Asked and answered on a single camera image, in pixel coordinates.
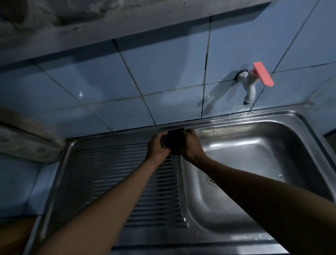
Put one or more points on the person's left hand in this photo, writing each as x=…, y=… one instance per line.
x=156, y=149

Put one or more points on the person's right hand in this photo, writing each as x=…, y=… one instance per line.
x=191, y=149

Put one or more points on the person's right fingers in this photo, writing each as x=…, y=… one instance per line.
x=187, y=136

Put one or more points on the person's left fingers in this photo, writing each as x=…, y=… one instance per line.
x=162, y=138

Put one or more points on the dark scrubbing sponge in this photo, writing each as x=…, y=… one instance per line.
x=173, y=141

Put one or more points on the person's left forearm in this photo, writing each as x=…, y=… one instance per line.
x=101, y=207

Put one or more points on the person's right forearm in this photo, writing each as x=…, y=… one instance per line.
x=273, y=205

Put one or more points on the stainless steel sink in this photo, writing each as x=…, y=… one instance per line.
x=183, y=184

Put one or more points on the sink drain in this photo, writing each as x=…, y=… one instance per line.
x=210, y=179

